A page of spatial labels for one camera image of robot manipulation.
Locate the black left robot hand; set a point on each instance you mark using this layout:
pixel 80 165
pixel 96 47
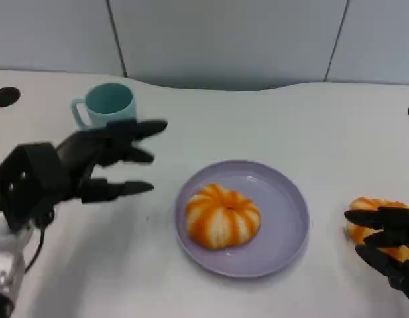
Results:
pixel 81 152

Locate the orange white toy bread roll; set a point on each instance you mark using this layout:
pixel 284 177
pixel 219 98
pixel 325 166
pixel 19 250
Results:
pixel 220 218
pixel 366 202

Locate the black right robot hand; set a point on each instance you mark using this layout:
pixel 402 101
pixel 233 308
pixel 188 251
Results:
pixel 399 265

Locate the pale green mug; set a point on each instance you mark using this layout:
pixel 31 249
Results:
pixel 108 99

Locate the lilac plate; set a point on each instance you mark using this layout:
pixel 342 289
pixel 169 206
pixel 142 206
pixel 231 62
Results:
pixel 277 212

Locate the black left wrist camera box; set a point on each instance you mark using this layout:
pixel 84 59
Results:
pixel 32 185

